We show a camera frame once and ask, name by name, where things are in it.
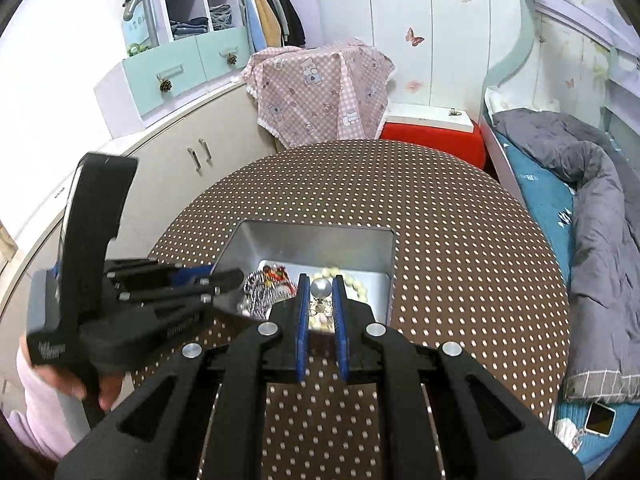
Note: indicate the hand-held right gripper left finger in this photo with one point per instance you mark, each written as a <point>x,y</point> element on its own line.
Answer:
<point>301,325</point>

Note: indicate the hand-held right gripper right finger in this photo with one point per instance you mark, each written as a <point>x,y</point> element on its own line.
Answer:
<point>340,325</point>

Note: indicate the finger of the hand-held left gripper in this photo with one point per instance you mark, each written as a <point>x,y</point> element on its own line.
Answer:
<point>150,272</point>
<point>200,290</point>

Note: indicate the silver pearl pendant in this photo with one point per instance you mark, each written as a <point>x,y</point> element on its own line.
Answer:
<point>320,288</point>

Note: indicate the silver metal box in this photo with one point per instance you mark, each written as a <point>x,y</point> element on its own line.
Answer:
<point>310,245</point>

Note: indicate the person's left forearm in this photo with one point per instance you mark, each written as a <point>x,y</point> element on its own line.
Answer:
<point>45,410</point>

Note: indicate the person's left hand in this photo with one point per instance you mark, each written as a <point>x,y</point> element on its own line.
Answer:
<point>112,390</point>

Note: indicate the white cabinet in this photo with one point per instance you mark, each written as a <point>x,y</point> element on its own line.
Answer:
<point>160,160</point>

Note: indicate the brown polka dot tablecloth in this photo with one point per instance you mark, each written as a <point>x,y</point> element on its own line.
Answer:
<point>400,200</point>

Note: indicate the lilac shelf unit teal drawers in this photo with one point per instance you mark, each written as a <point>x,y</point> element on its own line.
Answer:
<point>150,80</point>

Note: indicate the red storage box white lid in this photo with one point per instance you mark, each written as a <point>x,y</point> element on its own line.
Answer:
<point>440,145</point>

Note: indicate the small green ornament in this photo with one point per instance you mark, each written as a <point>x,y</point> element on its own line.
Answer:
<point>137,49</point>

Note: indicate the pink checked bear cloth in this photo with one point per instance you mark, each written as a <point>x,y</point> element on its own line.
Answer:
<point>320,100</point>

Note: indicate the white board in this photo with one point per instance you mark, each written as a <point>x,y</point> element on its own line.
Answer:
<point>425,115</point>

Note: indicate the teal bedsheet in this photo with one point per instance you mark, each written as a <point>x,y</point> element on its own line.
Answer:
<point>540,195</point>

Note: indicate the folded jeans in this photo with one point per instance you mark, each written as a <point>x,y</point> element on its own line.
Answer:
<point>190,29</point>

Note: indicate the faint pink butterfly sticker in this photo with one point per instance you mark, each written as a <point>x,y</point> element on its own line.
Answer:
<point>414,86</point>

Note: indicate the curved grey metal pole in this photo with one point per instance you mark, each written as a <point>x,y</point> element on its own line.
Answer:
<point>147,10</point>

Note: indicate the folded grey clothes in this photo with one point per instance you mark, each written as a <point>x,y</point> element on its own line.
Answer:
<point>221,16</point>

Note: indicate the hanging blue garment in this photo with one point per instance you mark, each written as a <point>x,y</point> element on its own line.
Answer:
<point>256,25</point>

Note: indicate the smartphone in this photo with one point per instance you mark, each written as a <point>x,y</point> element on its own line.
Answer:
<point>600,419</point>

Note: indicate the grey quilt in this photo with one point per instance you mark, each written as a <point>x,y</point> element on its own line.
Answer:
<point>610,260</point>

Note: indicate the hanging yellow garment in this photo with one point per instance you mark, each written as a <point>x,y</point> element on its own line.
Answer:
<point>270,20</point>

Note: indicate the hanging black garment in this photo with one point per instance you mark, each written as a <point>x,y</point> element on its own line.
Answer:
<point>292,15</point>

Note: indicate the white wardrobe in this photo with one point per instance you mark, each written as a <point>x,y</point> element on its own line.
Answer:
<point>375,10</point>

